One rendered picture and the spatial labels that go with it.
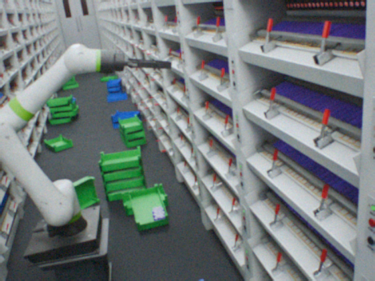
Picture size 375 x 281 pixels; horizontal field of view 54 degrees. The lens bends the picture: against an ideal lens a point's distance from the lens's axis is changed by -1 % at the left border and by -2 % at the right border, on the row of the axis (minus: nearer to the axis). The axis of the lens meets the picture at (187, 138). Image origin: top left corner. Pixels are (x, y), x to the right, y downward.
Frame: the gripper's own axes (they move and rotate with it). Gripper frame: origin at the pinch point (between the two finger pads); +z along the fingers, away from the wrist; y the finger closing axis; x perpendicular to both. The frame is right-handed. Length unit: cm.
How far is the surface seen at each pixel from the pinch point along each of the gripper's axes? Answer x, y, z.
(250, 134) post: -19, 40, 25
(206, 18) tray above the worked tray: 21.0, -30.0, 27.2
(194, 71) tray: -5.8, -30.1, 23.4
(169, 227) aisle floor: -106, -43, 20
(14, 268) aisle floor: -125, -41, -71
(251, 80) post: 0.7, 39.7, 22.9
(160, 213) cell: -99, -50, 15
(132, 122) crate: -88, -230, 20
